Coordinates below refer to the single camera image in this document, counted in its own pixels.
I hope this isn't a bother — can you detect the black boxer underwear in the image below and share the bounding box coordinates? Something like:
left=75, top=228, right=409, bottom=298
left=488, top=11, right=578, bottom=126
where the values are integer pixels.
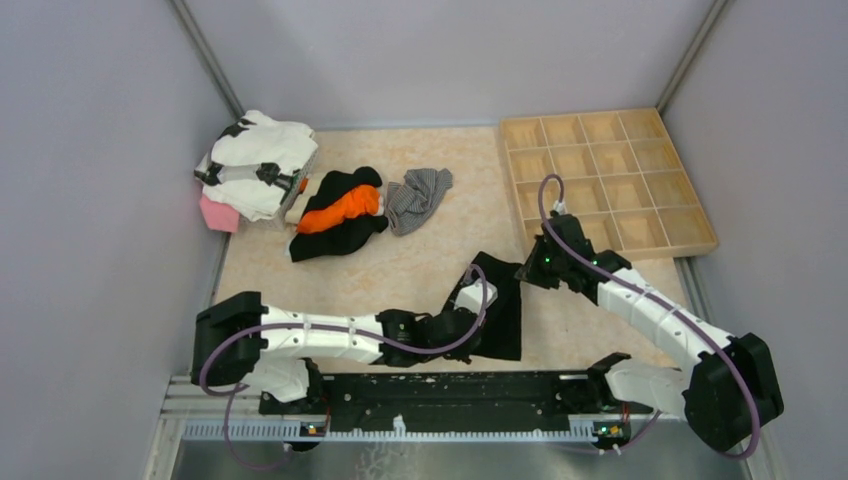
left=443, top=251, right=522, bottom=361

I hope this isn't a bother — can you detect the wooden compartment tray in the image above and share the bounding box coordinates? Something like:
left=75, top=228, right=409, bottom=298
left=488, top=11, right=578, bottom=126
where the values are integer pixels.
left=499, top=108, right=718, bottom=260

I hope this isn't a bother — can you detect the grey striped underwear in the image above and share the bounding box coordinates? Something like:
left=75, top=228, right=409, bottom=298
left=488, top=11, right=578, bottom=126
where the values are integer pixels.
left=385, top=168, right=453, bottom=236

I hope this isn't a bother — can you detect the orange underwear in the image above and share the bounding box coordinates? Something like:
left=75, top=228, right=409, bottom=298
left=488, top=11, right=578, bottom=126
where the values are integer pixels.
left=296, top=185, right=384, bottom=234

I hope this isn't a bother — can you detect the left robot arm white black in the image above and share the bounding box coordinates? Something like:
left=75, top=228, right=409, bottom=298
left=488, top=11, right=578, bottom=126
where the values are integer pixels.
left=191, top=278, right=498, bottom=414

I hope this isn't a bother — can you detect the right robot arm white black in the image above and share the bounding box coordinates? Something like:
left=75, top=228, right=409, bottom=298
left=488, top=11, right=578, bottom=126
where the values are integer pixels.
left=518, top=213, right=784, bottom=458

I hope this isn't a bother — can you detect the white perforated basket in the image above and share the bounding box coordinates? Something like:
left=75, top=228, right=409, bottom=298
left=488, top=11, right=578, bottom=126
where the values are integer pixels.
left=241, top=150, right=319, bottom=231

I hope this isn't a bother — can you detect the pink cloth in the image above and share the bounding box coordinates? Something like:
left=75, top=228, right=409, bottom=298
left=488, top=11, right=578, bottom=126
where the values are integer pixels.
left=199, top=195, right=241, bottom=233

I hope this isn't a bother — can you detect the white black clothes pile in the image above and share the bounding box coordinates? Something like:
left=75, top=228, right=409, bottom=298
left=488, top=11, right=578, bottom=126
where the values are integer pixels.
left=193, top=110, right=318, bottom=222

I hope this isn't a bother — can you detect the black metal base rail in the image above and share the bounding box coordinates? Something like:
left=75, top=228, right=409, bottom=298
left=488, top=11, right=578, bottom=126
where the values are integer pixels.
left=161, top=370, right=654, bottom=453

